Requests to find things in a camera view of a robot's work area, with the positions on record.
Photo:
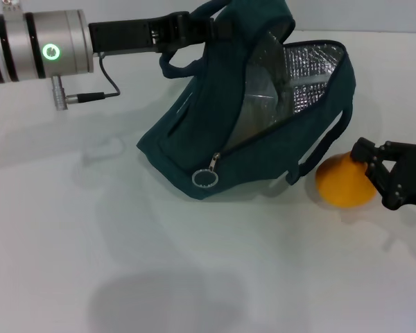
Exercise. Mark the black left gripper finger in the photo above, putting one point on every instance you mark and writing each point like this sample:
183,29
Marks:
180,29

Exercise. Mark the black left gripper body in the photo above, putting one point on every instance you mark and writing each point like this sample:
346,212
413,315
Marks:
121,34

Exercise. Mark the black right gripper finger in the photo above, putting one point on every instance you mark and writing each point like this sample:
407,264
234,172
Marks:
385,187
365,152

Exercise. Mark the orange yellow pear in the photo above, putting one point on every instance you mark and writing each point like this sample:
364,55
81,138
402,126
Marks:
343,184

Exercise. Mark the dark teal insulated lunch bag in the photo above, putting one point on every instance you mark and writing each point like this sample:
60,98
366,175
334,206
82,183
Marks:
208,121

